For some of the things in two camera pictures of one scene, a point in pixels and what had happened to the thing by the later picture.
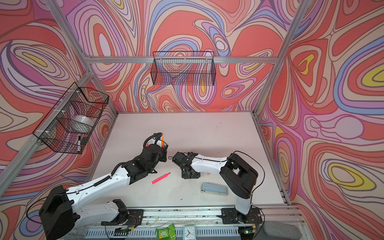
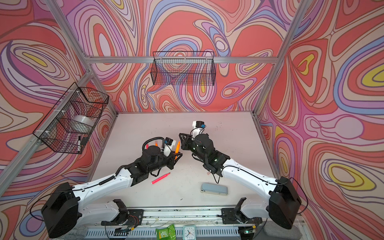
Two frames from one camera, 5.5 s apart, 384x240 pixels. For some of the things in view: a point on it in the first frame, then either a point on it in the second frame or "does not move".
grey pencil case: x=209 y=187 does not move
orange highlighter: x=162 y=139 → x=178 y=147
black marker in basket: x=79 y=144 does not move
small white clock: x=189 y=232 does not move
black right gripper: x=179 y=159 → x=186 y=141
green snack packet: x=168 y=233 does not move
